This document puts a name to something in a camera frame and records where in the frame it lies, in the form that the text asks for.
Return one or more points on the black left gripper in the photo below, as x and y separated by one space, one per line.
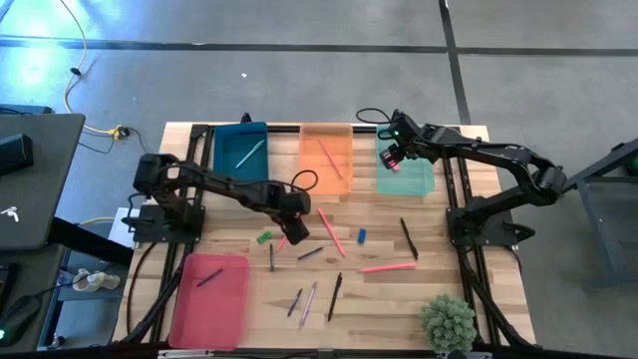
298 203

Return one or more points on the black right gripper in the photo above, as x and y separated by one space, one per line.
406 132

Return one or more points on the red eraser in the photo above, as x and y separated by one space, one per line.
393 163

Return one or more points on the pink pencil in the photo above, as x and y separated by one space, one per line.
331 232
388 267
330 158
281 245

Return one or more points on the green eraser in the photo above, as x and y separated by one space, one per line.
264 237

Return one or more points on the blue-grey pen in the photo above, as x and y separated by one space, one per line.
271 257

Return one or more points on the blue eraser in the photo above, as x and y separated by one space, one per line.
362 236

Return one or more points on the dark navy marker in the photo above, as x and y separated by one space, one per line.
294 302

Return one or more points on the slim black pen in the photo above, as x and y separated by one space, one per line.
409 239

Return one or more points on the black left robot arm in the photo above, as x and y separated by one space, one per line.
224 184

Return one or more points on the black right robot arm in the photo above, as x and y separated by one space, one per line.
498 154

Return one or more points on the teal translucent plastic bin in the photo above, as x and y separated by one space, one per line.
414 179

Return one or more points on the orange translucent plastic bin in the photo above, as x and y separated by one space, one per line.
319 174

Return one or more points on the pink translucent pen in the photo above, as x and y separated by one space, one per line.
308 304

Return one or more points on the black silver-tipped click pen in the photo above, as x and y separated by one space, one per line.
335 296

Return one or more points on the blue plastic bin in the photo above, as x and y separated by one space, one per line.
234 169

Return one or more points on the pink-red plastic bin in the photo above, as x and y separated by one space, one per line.
209 314

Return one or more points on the black table clamp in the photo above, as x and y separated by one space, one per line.
244 118

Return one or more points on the small green artificial plant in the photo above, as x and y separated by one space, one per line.
448 324

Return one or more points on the beige sandal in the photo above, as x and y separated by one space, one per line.
87 280
109 280

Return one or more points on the yellow power plug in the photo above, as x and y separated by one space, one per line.
118 132

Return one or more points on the dark metal cart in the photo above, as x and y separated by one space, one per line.
605 209

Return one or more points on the black side desk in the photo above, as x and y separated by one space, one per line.
45 174

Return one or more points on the dark low desk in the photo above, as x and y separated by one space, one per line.
30 279

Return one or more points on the small white object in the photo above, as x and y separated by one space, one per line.
10 213

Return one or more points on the black computer mouse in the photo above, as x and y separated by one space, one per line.
17 316

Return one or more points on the black box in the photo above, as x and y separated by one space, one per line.
15 152

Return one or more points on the black aluminium table frame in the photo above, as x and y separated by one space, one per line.
284 128

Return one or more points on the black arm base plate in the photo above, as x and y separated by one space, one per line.
149 229
498 235

